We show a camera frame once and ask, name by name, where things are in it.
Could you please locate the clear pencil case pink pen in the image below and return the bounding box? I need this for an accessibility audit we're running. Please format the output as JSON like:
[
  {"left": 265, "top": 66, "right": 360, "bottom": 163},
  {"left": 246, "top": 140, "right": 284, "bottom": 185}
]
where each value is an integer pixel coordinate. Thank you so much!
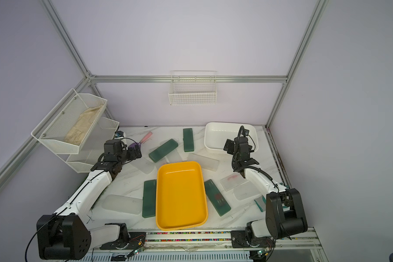
[{"left": 220, "top": 173, "right": 247, "bottom": 191}]

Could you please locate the yellow plastic tray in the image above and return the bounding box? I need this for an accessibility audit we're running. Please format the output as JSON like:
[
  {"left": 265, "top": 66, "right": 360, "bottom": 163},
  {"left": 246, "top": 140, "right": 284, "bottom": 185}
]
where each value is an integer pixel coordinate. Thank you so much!
[{"left": 156, "top": 161, "right": 209, "bottom": 231}]

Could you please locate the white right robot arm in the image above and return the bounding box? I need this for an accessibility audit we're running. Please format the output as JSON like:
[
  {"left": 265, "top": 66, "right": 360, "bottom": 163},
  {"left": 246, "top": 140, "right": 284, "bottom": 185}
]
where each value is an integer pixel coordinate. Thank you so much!
[{"left": 224, "top": 135, "right": 309, "bottom": 245}]

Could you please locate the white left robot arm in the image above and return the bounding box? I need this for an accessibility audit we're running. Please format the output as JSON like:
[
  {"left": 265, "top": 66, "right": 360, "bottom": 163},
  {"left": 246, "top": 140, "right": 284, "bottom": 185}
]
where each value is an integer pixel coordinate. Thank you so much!
[{"left": 35, "top": 138, "right": 142, "bottom": 260}]

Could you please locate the white plastic storage box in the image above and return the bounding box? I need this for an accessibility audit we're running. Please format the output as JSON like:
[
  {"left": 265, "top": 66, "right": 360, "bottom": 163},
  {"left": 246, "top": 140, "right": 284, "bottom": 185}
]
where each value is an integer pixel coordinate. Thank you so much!
[{"left": 204, "top": 122, "right": 259, "bottom": 155}]

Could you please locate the green pencil case back angled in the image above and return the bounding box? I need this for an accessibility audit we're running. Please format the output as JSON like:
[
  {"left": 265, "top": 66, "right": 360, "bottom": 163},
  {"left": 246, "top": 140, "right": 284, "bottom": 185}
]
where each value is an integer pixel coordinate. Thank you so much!
[{"left": 148, "top": 139, "right": 179, "bottom": 163}]

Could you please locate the green pencil case back upright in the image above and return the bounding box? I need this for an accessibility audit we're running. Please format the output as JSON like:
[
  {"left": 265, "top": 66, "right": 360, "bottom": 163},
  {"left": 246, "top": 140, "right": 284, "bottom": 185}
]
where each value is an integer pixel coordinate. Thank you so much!
[{"left": 183, "top": 128, "right": 194, "bottom": 152}]

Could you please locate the green pencil case front right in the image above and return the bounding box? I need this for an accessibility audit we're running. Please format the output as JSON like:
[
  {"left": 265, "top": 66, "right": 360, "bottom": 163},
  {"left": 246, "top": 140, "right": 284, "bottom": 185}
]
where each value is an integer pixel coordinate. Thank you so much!
[{"left": 204, "top": 180, "right": 231, "bottom": 217}]

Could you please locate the clear pencil case under green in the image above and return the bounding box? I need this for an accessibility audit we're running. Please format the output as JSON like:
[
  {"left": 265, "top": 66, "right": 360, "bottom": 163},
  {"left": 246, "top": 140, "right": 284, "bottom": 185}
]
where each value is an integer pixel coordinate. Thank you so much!
[{"left": 165, "top": 139, "right": 183, "bottom": 163}]

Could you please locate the green pencil case front left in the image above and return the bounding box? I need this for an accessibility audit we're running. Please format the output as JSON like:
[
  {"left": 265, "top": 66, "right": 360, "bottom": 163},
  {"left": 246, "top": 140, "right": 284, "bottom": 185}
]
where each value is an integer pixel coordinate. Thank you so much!
[{"left": 142, "top": 180, "right": 157, "bottom": 218}]

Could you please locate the purple pink garden trowel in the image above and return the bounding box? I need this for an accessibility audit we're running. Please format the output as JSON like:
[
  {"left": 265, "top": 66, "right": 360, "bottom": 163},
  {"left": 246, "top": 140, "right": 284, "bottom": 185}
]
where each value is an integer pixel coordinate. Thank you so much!
[{"left": 128, "top": 132, "right": 152, "bottom": 147}]

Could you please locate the beige cloth in shelf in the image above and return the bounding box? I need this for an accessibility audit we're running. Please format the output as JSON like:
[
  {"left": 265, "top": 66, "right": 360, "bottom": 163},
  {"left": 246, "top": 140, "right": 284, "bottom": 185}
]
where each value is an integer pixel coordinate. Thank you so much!
[{"left": 64, "top": 105, "right": 103, "bottom": 146}]

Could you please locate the white mesh two-tier shelf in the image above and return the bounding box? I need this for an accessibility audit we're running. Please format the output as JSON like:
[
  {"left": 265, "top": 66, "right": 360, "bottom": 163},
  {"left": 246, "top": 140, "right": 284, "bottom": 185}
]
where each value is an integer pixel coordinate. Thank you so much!
[{"left": 31, "top": 89, "right": 119, "bottom": 173}]

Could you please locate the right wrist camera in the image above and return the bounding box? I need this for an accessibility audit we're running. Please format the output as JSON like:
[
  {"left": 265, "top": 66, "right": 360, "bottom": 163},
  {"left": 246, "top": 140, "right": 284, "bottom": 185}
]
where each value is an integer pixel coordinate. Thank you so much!
[{"left": 223, "top": 139, "right": 235, "bottom": 155}]

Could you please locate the white wire wall basket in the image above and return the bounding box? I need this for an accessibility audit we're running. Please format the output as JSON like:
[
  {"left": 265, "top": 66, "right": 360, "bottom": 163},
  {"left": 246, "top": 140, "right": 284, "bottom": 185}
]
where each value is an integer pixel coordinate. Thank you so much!
[{"left": 168, "top": 71, "right": 217, "bottom": 106}]

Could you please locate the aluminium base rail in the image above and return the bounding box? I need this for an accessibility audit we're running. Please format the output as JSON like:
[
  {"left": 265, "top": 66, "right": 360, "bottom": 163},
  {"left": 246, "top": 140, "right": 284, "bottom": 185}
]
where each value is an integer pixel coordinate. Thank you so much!
[{"left": 81, "top": 228, "right": 328, "bottom": 262}]

